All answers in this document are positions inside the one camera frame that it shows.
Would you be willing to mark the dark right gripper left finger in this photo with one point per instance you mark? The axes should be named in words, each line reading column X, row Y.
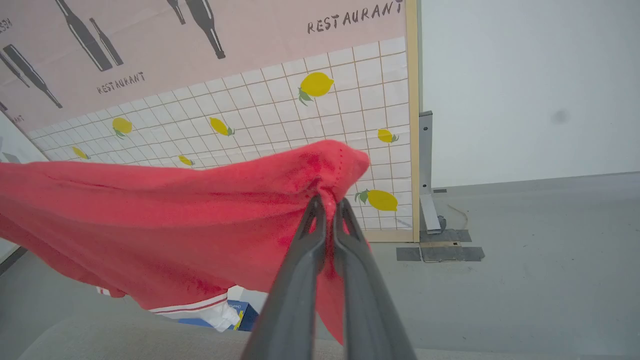
column 295, row 290

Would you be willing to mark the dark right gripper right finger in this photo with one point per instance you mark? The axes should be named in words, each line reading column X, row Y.
column 362, row 290

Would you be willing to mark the red garment with white stripes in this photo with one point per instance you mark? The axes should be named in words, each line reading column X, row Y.
column 175, row 225

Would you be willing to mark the white box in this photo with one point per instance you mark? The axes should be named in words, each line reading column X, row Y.
column 247, row 297

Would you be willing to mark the blue cardboard box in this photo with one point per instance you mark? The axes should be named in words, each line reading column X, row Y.
column 247, row 317

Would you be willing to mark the small black floor tape patch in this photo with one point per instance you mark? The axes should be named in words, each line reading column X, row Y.
column 408, row 254

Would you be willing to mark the large black floor tape patch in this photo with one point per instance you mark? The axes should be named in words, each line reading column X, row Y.
column 452, row 254

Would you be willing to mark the black floor tape strip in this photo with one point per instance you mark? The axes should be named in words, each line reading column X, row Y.
column 445, row 236

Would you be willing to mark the grey metal partition support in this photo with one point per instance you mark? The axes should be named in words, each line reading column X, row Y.
column 426, row 165

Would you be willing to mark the lemon tile print partition panel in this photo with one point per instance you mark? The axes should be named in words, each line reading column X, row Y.
column 250, row 100

